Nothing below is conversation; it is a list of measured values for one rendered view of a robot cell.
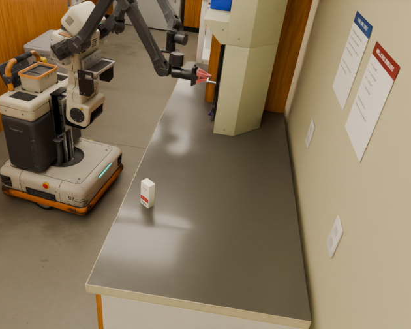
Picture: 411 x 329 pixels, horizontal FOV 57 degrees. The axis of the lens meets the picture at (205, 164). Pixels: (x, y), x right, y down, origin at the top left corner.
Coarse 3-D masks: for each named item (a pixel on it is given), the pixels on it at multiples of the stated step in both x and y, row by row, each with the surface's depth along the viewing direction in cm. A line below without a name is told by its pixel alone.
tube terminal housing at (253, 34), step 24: (240, 0) 163; (264, 0) 165; (240, 24) 169; (264, 24) 172; (240, 48) 175; (264, 48) 181; (240, 72) 181; (264, 72) 190; (240, 96) 188; (264, 96) 200; (216, 120) 197; (240, 120) 198
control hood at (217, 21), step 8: (208, 8) 187; (208, 16) 173; (216, 16) 175; (224, 16) 177; (208, 24) 170; (216, 24) 170; (224, 24) 169; (216, 32) 172; (224, 32) 171; (224, 40) 174
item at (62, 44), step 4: (64, 40) 205; (56, 44) 205; (60, 44) 204; (64, 44) 203; (52, 48) 203; (56, 48) 204; (60, 48) 204; (64, 48) 204; (68, 48) 204; (56, 52) 204; (60, 52) 205; (64, 52) 205; (68, 52) 207; (60, 56) 206; (64, 56) 208; (60, 60) 206
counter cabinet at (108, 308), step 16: (112, 304) 121; (128, 304) 120; (144, 304) 119; (112, 320) 126; (128, 320) 125; (144, 320) 124; (160, 320) 123; (176, 320) 122; (192, 320) 121; (208, 320) 120; (224, 320) 119; (240, 320) 118
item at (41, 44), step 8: (48, 32) 387; (32, 40) 362; (40, 40) 366; (48, 40) 368; (24, 48) 348; (32, 48) 347; (40, 48) 349; (48, 48) 352; (32, 56) 353; (40, 56) 352; (48, 56) 351; (56, 64) 355; (64, 72) 360
